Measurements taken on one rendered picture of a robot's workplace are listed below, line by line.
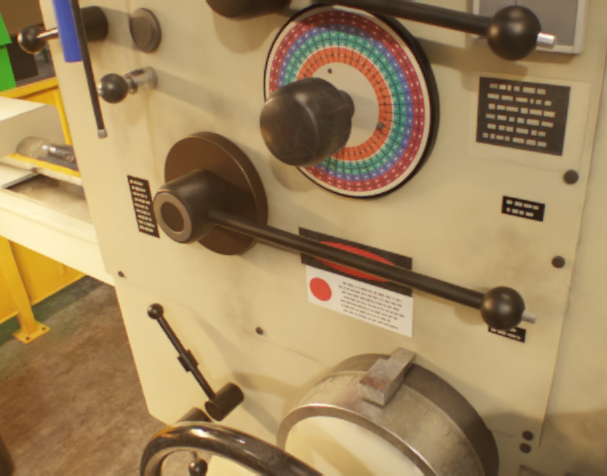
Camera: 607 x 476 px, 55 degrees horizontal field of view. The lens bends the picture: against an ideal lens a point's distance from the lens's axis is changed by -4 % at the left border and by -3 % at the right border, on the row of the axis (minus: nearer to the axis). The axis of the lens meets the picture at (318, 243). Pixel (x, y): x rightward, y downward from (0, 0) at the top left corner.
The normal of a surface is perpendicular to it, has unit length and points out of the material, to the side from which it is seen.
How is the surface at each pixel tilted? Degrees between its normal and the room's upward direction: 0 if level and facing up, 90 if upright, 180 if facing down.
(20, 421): 0
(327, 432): 63
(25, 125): 90
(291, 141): 90
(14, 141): 90
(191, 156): 90
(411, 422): 23
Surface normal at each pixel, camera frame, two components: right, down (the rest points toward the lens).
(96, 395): -0.06, -0.87
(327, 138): 0.51, 0.43
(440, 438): 0.46, -0.55
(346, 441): -0.59, -0.08
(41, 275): 0.82, 0.23
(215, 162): -0.57, 0.43
